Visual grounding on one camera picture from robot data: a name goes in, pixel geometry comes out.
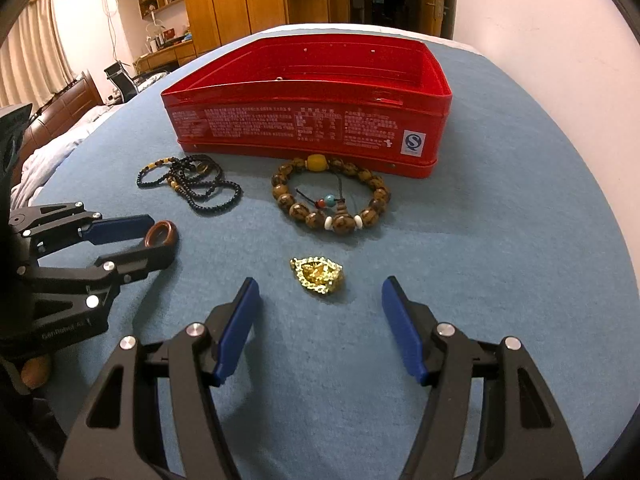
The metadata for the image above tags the person's left hand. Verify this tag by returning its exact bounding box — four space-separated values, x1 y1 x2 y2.
20 354 53 391

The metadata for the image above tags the wooden wardrobe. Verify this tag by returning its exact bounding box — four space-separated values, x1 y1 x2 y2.
177 0 351 57

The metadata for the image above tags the red tin box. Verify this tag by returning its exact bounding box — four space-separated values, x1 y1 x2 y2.
160 34 453 180

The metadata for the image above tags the white bed blanket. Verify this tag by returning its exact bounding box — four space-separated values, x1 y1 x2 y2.
10 72 167 202

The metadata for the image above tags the blue tablecloth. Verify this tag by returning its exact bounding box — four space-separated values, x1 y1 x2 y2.
30 40 632 480

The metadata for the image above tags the black bead necklace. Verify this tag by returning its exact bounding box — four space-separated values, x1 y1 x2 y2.
137 155 243 216

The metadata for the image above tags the dark wooden headboard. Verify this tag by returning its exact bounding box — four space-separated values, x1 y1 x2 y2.
22 71 104 162

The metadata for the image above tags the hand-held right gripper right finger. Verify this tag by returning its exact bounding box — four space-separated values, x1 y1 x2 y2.
381 275 585 480

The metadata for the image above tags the wooden desk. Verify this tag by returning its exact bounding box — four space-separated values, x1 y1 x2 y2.
134 40 199 74

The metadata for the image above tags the brown wooden ring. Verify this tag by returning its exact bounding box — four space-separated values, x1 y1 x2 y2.
144 220 179 249

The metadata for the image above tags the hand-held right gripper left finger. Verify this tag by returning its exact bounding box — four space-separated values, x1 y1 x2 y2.
57 277 262 480

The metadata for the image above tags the brown wooden bead bracelet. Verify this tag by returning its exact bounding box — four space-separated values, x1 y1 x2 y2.
270 154 392 234

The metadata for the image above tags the gold chain pendant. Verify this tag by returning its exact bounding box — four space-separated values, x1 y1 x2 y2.
289 256 346 297

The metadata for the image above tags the black office chair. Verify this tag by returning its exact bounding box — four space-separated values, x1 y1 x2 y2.
104 61 141 97

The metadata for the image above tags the beige curtain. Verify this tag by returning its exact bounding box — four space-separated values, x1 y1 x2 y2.
0 0 77 107

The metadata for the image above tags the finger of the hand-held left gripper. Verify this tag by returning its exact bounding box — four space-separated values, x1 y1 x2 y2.
9 201 156 251
17 245 179 312

